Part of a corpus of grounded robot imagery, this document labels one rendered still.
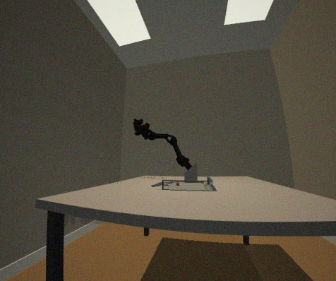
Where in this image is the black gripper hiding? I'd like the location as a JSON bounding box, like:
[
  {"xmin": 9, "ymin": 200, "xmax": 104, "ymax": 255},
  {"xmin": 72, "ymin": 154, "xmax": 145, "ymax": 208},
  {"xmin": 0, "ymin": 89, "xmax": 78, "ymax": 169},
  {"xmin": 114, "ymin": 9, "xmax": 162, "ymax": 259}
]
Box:
[{"xmin": 133, "ymin": 119, "xmax": 145, "ymax": 136}]

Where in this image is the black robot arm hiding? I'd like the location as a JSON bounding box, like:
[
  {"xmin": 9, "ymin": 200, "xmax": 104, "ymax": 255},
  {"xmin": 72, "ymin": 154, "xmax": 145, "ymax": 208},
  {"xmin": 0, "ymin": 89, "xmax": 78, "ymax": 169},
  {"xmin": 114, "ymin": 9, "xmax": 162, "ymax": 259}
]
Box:
[{"xmin": 141, "ymin": 123, "xmax": 192, "ymax": 170}]

